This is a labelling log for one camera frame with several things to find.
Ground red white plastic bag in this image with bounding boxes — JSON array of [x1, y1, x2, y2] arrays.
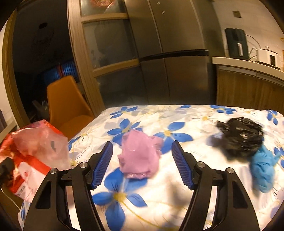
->
[[1, 120, 70, 202]]

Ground blue plastic glove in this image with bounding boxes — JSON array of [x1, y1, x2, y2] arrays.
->
[[249, 145, 283, 193]]

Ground pink plastic bag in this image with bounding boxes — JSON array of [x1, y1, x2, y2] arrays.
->
[[118, 130, 164, 179]]

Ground floral blue white tablecloth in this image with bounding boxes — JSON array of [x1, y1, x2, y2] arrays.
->
[[18, 104, 284, 231]]

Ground orange chair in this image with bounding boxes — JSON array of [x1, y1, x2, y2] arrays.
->
[[47, 76, 95, 140]]

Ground wooden lower cabinets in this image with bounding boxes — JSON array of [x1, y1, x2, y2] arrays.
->
[[216, 65, 283, 114]]

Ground white rice cooker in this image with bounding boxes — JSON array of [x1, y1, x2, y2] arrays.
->
[[256, 48, 280, 70]]

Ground black air fryer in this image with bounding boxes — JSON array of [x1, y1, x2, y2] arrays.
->
[[225, 28, 249, 61]]

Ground wooden glass door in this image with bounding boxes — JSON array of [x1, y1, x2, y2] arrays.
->
[[67, 0, 148, 118]]

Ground dark grey refrigerator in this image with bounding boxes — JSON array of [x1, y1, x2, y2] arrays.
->
[[125, 1, 224, 104]]

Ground wall socket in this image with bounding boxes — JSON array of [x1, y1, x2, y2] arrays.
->
[[233, 11, 241, 18]]

